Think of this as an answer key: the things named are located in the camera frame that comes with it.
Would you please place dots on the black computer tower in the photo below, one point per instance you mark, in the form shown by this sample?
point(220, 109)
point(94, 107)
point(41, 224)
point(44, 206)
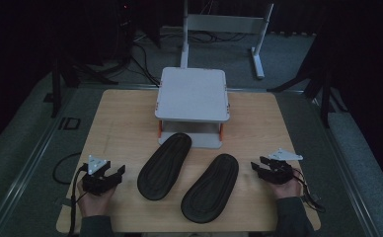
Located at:
point(114, 29)

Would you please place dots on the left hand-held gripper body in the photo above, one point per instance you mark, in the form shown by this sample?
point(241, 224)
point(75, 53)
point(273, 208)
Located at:
point(95, 184)

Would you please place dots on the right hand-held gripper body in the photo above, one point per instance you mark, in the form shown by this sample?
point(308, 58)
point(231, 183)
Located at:
point(278, 174)

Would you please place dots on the grey tape piece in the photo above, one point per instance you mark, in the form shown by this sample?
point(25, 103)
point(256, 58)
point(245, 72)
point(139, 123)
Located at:
point(67, 201)

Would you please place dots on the black slipper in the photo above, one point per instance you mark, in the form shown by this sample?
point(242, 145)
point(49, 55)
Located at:
point(210, 188)
point(165, 166)

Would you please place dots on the white metal stand frame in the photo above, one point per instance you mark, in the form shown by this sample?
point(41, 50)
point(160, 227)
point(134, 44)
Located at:
point(225, 23)

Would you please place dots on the white two-tier shoe rack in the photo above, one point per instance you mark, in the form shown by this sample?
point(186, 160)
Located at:
point(192, 94)

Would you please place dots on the black metal stand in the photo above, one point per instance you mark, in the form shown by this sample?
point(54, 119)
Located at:
point(56, 89)
point(324, 95)

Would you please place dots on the person's left hand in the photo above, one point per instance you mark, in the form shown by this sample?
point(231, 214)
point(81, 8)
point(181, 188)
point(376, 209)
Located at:
point(94, 204)

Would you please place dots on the person's right hand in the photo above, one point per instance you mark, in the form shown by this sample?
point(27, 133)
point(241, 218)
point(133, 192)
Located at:
point(288, 189)

